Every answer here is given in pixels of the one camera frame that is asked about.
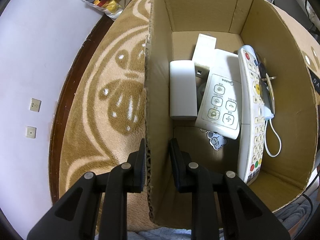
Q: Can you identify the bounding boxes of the white charger adapter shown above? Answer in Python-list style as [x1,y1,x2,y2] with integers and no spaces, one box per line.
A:
[192,34,217,78]

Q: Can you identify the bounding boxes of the white device with strap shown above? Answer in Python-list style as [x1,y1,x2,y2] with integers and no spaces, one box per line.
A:
[260,104,283,158]

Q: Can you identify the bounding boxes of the brown cardboard box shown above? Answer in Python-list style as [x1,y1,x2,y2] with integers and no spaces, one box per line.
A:
[145,0,319,229]

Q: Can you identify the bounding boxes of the yellow red snack bag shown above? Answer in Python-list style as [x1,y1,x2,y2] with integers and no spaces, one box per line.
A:
[80,0,123,21]

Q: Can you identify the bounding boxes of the beige floral patterned rug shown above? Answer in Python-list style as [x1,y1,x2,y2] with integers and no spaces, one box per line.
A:
[58,0,320,233]

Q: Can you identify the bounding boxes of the white Midea remote control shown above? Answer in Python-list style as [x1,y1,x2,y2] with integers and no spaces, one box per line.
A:
[195,49,242,140]

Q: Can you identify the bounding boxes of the white rectangular power bank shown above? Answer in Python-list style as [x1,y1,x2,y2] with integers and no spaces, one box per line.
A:
[169,60,197,120]

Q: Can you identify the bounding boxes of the cartoon dog keychain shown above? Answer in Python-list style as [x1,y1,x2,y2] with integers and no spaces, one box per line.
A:
[200,129,228,151]

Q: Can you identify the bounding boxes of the green cartoon cup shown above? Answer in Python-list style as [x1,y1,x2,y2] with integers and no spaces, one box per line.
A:
[196,76,207,110]

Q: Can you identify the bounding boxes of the keys on ring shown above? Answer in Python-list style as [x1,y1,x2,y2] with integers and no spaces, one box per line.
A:
[258,62,276,115]

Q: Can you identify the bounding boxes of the long white TV remote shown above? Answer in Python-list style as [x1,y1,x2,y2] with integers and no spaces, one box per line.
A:
[238,45,265,185]

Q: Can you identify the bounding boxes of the lower wall socket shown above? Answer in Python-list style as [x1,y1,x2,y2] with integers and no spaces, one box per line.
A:
[25,126,36,139]

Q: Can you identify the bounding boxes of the wall socket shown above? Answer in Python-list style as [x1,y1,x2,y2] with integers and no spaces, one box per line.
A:
[25,126,36,139]
[29,98,41,112]

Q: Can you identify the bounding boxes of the upper wall socket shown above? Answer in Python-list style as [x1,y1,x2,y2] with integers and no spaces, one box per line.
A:
[29,98,41,112]

